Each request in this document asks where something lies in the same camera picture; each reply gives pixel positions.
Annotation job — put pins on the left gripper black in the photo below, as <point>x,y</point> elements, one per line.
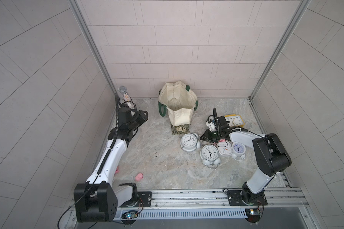
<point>140,116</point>

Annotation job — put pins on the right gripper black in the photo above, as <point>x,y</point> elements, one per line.
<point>207,137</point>

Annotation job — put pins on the white twin-bell alarm clock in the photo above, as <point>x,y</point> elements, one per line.
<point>190,142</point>

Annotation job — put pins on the white square alarm clock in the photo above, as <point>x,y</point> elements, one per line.
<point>224,148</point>

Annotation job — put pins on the yellow square alarm clock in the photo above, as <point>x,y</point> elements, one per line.
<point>234,120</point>

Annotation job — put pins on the small white alarm clock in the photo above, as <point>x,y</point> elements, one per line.
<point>239,150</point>

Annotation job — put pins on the beige canvas tote bag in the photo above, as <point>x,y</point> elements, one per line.
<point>178,102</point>

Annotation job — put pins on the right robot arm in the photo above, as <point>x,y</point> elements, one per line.
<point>270,154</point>

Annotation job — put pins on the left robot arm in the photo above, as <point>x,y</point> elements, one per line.
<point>96,200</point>

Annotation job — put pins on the right controller board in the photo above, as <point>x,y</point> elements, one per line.
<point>253,215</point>

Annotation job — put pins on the controller board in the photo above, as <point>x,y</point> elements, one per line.
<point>253,215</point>
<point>129,215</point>

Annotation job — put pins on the left controller board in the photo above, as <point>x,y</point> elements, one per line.
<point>129,215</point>

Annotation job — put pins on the left metal corner profile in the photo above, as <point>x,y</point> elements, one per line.
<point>90,41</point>

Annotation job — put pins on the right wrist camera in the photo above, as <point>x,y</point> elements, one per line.
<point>211,125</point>

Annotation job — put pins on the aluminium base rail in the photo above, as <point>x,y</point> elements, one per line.
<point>212,204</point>

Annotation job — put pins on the metal corner wall profile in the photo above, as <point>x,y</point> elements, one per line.
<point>283,41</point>

